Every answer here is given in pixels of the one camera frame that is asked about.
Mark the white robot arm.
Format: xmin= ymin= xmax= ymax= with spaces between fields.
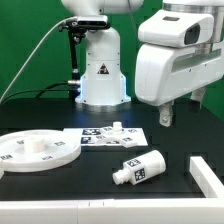
xmin=61 ymin=0 xmax=224 ymax=127

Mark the white L-shaped border fence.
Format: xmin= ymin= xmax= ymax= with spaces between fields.
xmin=0 ymin=156 xmax=224 ymax=224

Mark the grey camera cable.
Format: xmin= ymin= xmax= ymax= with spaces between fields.
xmin=0 ymin=17 xmax=78 ymax=103

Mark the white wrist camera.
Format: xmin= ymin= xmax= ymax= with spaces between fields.
xmin=138 ymin=10 xmax=214 ymax=48

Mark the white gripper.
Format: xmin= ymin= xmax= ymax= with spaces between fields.
xmin=135 ymin=44 xmax=224 ymax=127

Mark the white marker sheet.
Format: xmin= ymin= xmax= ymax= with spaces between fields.
xmin=64 ymin=126 xmax=148 ymax=148

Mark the white round table top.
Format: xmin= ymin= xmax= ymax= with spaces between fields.
xmin=0 ymin=130 xmax=81 ymax=172

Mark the white cross-shaped table base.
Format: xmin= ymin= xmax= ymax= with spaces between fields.
xmin=94 ymin=121 xmax=137 ymax=148

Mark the black cable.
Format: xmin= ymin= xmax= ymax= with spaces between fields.
xmin=0 ymin=80 xmax=82 ymax=106

